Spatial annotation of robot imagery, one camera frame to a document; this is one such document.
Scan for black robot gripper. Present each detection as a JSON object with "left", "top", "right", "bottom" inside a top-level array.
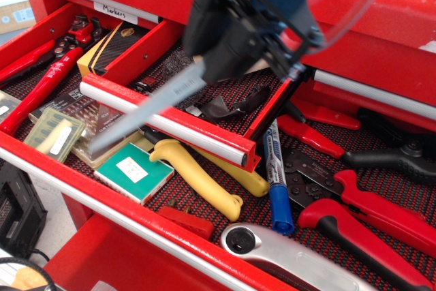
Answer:
[{"left": 183, "top": 0, "right": 325, "bottom": 82}]

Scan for grey orange Scotch scissors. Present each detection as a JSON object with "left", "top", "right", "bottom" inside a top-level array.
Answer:
[{"left": 87, "top": 0, "right": 386, "bottom": 155}]

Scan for small red open drawer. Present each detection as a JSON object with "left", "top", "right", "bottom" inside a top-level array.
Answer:
[{"left": 78, "top": 20, "right": 295, "bottom": 171}]

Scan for large red open drawer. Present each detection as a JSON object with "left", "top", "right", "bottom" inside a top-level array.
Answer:
[{"left": 0, "top": 1, "right": 436, "bottom": 291}]

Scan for black tape scrap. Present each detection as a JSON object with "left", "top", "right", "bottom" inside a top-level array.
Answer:
[{"left": 198, "top": 85, "right": 270, "bottom": 123}]

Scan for white Markers label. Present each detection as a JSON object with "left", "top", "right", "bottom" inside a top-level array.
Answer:
[{"left": 93, "top": 1, "right": 138, "bottom": 25}]

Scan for small red black usb stick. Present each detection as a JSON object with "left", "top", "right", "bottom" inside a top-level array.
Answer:
[{"left": 134, "top": 76, "right": 157, "bottom": 92}]

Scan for black yellow box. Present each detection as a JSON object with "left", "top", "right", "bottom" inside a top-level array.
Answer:
[{"left": 77, "top": 22, "right": 150, "bottom": 76}]

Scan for red tool chest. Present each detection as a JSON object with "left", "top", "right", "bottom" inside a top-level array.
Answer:
[{"left": 1, "top": 0, "right": 435, "bottom": 290}]

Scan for clear drill bit case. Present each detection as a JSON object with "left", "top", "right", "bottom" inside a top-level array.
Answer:
[{"left": 29, "top": 89, "right": 153, "bottom": 168}]

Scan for green small box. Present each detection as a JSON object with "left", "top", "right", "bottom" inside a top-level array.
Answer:
[{"left": 94, "top": 143, "right": 174, "bottom": 205}]

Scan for blue whiteboard marker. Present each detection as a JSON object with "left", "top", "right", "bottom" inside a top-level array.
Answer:
[{"left": 263, "top": 120, "right": 294, "bottom": 235}]

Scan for small red flat tool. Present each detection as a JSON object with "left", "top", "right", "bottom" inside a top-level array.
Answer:
[{"left": 157, "top": 206, "right": 215, "bottom": 239}]

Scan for yellow-green plastic bit case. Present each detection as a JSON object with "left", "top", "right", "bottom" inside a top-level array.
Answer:
[{"left": 24, "top": 108, "right": 85, "bottom": 163}]

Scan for silver utility knife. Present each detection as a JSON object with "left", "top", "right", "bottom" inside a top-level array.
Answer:
[{"left": 220, "top": 223, "right": 375, "bottom": 290}]

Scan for black electronic device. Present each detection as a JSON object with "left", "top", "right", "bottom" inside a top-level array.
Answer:
[{"left": 1, "top": 160, "right": 47, "bottom": 259}]

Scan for yellow handled pliers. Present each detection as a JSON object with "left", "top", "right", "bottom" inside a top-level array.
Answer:
[{"left": 142, "top": 127, "right": 269, "bottom": 221}]

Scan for red wire stripper tool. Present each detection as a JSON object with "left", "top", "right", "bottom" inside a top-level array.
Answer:
[{"left": 1, "top": 14, "right": 105, "bottom": 136}]

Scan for red handled crimping tool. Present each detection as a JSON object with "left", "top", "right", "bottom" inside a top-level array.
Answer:
[{"left": 283, "top": 149, "right": 435, "bottom": 290}]

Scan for red black handled pliers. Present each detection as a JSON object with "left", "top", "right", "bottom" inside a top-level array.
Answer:
[{"left": 277, "top": 98, "right": 435, "bottom": 185}]

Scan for black cable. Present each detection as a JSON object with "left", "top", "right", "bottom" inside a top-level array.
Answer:
[{"left": 0, "top": 248, "right": 57, "bottom": 291}]

